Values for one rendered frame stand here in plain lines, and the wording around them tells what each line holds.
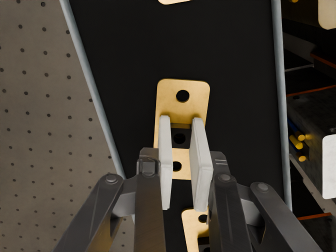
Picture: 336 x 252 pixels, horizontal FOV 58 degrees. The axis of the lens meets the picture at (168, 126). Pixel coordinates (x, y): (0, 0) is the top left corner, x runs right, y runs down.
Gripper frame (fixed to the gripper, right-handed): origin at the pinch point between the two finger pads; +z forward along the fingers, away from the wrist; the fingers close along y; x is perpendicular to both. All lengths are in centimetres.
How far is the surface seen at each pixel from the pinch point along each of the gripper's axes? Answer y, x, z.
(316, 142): 14.8, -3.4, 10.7
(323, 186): 16.2, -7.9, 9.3
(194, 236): 2.3, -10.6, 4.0
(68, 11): -7.9, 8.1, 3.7
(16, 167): -38, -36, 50
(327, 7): 12.9, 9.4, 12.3
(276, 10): 5.5, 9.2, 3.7
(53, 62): -26, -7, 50
